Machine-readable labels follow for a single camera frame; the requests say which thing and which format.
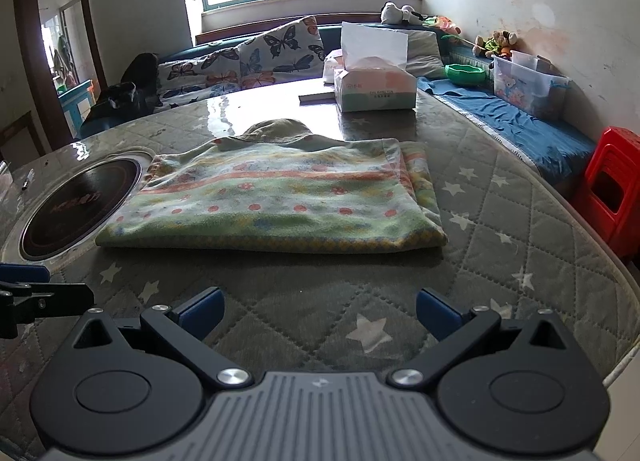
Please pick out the grey pillow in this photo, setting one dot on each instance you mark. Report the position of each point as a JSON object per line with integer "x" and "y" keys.
{"x": 425, "y": 53}

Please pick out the round black induction cooktop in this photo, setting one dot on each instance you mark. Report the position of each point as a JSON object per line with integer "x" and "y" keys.
{"x": 75, "y": 206}

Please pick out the flat grey book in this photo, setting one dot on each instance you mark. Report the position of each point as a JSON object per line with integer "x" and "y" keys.
{"x": 317, "y": 97}

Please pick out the teal sofa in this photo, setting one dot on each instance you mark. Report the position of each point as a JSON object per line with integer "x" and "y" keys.
{"x": 330, "y": 33}

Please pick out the blue cabinet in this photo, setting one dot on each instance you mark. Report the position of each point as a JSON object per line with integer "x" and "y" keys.
{"x": 77, "y": 108}

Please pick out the dark wooden sideboard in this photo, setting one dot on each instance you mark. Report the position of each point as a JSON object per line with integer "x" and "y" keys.
{"x": 22, "y": 138}

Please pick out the red plastic stool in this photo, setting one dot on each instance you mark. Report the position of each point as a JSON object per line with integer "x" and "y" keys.
{"x": 610, "y": 186}

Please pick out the green white tissue pack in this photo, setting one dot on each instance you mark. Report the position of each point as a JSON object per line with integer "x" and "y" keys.
{"x": 375, "y": 88}

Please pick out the clear plastic storage box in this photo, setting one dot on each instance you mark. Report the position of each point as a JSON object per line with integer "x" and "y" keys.
{"x": 530, "y": 86}

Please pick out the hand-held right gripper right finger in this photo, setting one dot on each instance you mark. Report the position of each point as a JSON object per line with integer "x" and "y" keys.
{"x": 440, "y": 316}

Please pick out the patterned green children's garment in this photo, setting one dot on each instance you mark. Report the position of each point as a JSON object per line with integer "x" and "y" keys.
{"x": 260, "y": 201}

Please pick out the blue cloth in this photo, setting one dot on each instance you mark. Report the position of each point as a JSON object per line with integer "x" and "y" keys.
{"x": 515, "y": 131}

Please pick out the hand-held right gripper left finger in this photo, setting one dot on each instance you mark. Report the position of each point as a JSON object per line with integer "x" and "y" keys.
{"x": 202, "y": 313}

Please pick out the brown teddy bear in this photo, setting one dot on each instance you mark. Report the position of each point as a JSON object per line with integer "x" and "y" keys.
{"x": 500, "y": 43}

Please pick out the black clothing pile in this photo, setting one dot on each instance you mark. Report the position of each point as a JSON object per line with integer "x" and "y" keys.
{"x": 125, "y": 96}

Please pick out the green bowl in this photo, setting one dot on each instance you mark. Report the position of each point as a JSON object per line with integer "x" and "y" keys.
{"x": 465, "y": 75}

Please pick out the hanging clothes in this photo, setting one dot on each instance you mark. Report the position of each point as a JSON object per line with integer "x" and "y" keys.
{"x": 63, "y": 56}

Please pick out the green orange toy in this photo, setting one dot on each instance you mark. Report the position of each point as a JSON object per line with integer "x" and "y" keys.
{"x": 442, "y": 25}

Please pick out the black marker pen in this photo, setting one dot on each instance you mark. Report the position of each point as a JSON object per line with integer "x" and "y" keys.
{"x": 27, "y": 178}

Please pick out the white and black plush toy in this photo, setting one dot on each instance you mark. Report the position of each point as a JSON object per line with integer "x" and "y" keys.
{"x": 400, "y": 13}

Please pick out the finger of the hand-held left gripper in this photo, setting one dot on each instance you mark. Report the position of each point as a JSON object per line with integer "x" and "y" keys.
{"x": 22, "y": 272}
{"x": 60, "y": 298}

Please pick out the dark wooden door frame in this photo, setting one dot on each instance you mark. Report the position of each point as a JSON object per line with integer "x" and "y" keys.
{"x": 25, "y": 66}

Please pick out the long butterfly print cushion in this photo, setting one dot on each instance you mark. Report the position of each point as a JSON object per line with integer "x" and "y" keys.
{"x": 200, "y": 68}
{"x": 205, "y": 93}

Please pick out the large butterfly print pillow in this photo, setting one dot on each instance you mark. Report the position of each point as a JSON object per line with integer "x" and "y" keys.
{"x": 282, "y": 51}

